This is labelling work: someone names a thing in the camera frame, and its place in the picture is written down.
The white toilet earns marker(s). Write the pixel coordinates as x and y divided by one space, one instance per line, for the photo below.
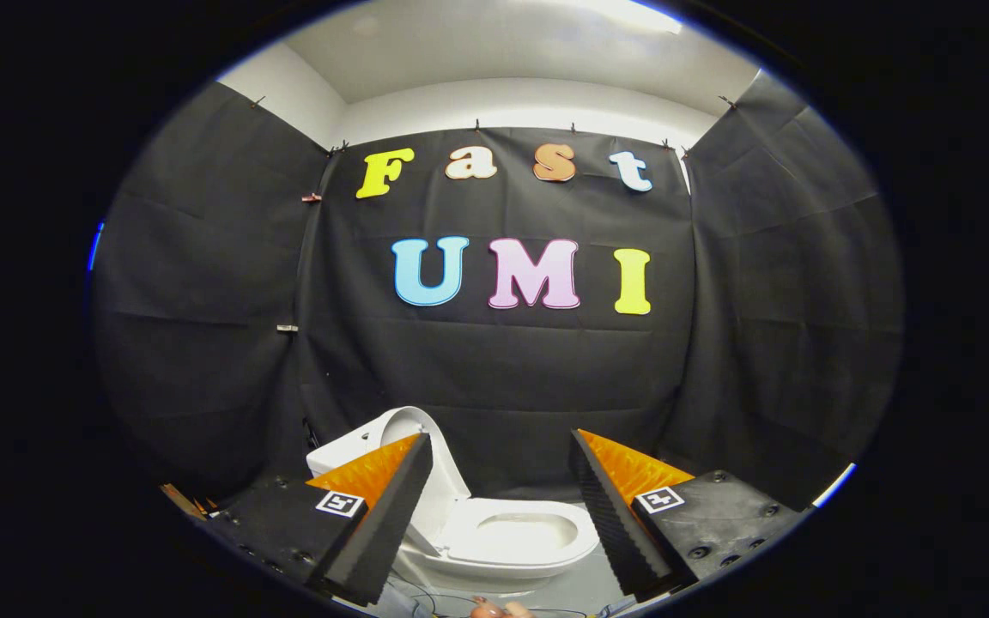
340 455

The brown wooden piece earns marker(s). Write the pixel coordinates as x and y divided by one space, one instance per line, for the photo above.
181 499

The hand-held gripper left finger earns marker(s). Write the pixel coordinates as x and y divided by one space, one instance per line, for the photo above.
387 532

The white toilet lid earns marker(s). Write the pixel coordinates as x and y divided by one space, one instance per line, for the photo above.
443 506

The white toilet seat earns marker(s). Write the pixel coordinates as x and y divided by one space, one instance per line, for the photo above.
576 549

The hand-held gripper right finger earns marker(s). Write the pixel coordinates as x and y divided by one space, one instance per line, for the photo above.
610 524

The black backdrop cloth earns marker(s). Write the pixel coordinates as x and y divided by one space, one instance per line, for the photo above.
503 378

